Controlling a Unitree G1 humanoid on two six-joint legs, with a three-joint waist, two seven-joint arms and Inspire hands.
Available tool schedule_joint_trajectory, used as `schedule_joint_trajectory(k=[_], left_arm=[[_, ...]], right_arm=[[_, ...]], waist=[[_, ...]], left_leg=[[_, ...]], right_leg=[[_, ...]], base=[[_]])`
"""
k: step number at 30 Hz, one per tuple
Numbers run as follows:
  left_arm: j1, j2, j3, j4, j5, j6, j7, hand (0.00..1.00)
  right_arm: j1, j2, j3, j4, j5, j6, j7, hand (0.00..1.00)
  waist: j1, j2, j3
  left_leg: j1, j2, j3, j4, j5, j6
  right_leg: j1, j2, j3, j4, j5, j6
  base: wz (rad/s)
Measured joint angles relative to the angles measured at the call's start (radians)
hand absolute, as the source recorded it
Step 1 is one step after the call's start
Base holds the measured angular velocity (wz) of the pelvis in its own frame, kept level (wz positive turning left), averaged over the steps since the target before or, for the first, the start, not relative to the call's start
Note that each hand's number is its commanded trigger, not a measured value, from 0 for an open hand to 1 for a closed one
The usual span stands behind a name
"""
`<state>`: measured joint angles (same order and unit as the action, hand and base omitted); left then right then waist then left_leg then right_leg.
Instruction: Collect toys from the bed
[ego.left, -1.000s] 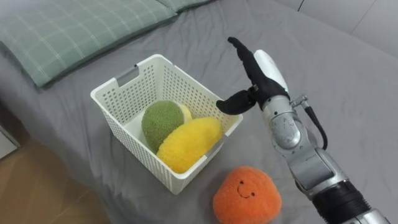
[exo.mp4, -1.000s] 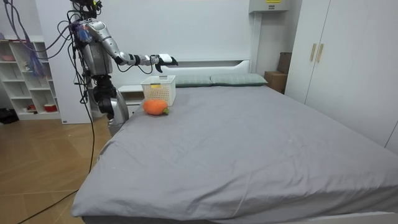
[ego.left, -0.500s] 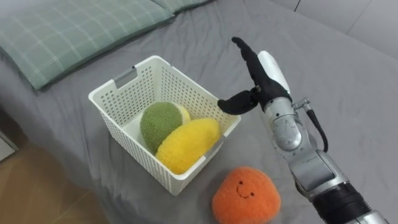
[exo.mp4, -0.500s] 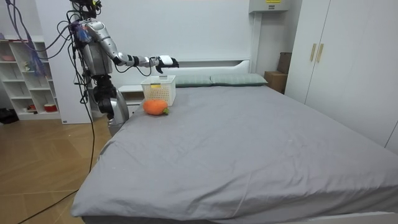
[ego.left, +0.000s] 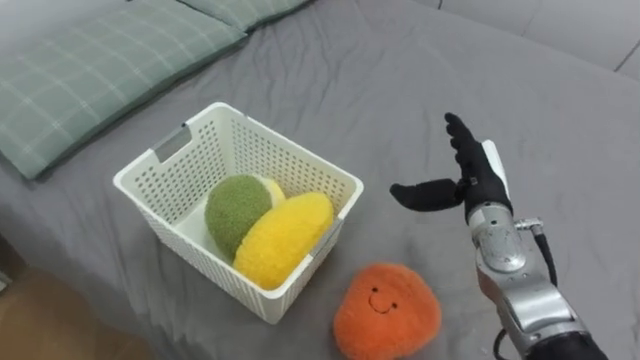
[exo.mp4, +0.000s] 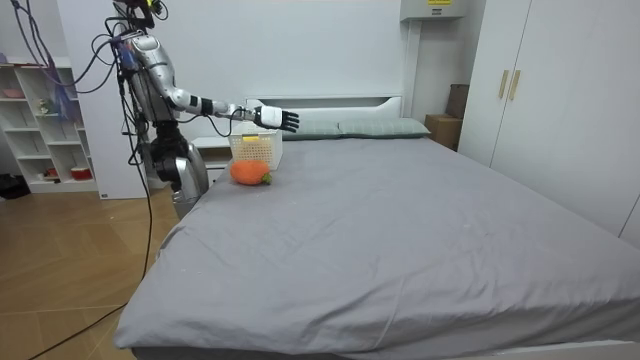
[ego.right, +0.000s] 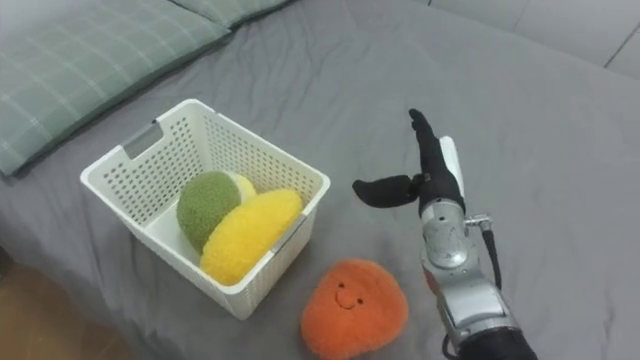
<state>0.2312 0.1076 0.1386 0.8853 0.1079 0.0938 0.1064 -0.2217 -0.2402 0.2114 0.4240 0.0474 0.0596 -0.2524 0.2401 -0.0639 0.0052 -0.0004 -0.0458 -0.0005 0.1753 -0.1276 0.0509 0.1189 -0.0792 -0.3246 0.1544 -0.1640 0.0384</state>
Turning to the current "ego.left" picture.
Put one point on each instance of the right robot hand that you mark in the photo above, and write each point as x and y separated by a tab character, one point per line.
477	175

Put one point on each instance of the grey bed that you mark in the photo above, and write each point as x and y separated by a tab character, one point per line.
400	90

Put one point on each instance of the orange smiling soft toy fruit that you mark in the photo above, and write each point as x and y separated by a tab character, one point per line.
387	315

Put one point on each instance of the yellow soft toy fruit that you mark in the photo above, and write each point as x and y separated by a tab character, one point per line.
280	240

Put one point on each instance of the white perforated plastic basket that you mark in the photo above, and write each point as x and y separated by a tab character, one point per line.
235	200

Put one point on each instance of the green soft toy fruit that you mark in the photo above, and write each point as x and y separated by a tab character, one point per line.
235	210

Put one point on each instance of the green checked pillow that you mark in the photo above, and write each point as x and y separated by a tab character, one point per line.
245	10
90	75

